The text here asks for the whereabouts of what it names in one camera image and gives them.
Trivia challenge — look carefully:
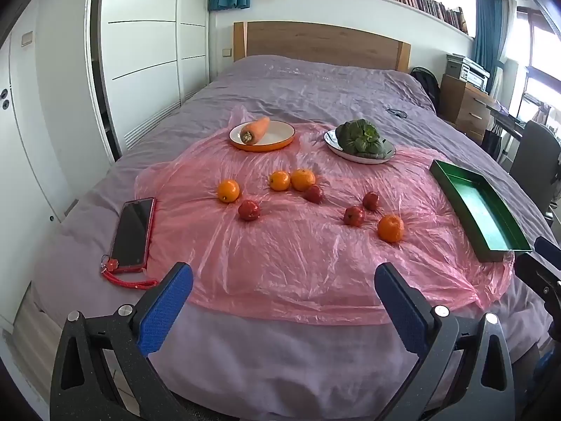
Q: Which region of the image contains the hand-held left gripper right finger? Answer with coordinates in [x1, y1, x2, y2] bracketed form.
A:
[374, 262, 515, 421]

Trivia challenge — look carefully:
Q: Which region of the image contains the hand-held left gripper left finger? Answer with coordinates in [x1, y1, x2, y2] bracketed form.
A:
[50, 262, 194, 421]

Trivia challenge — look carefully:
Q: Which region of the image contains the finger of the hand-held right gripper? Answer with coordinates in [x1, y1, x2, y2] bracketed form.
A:
[534, 236, 561, 259]
[514, 252, 561, 342]

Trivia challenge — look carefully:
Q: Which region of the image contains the green tray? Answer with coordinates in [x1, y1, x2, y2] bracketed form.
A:
[430, 160, 533, 264]

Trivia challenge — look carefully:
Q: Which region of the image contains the smartphone in red case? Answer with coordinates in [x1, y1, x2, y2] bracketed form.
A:
[109, 197, 156, 271]

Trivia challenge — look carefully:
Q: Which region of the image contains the grey office chair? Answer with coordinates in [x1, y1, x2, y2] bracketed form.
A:
[508, 120, 561, 229]

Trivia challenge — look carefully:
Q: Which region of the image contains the black shopping bag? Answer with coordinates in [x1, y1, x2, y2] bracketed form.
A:
[482, 125, 505, 159]

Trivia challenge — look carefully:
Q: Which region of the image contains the pink plastic sheet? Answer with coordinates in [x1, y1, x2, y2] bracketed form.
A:
[135, 105, 514, 326]

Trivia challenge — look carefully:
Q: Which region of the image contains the grey desk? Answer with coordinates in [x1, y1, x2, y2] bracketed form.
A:
[490, 105, 533, 141]

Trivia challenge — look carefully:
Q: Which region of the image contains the wooden dresser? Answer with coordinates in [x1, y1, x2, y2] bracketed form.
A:
[439, 74, 500, 143]

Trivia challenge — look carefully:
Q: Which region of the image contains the white enamel plate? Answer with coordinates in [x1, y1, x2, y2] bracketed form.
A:
[324, 128, 397, 165]

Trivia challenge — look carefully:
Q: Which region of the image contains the bok choy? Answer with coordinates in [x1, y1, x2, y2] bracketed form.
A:
[335, 119, 388, 159]

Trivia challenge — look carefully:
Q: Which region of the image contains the window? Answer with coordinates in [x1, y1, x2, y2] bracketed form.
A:
[511, 6, 561, 123]

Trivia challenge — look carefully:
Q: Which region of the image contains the printer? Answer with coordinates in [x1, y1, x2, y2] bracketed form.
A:
[446, 53, 491, 93]

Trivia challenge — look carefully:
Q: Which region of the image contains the black backpack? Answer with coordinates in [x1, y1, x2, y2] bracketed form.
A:
[411, 67, 441, 112]

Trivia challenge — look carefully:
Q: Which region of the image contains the carrot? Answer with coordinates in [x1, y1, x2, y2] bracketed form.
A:
[239, 116, 271, 146]

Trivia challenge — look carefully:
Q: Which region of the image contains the white door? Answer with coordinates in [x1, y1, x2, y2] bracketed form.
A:
[0, 22, 75, 325]

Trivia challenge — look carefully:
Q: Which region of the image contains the orange plate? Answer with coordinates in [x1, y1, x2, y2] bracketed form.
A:
[229, 120, 296, 153]

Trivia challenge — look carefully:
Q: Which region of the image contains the white wardrobe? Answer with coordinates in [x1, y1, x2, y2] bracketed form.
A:
[85, 0, 211, 163]

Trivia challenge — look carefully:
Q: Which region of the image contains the wooden headboard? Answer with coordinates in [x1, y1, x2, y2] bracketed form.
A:
[233, 21, 412, 73]

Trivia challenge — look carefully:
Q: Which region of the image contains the red phone lanyard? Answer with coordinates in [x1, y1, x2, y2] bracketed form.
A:
[100, 256, 159, 291]

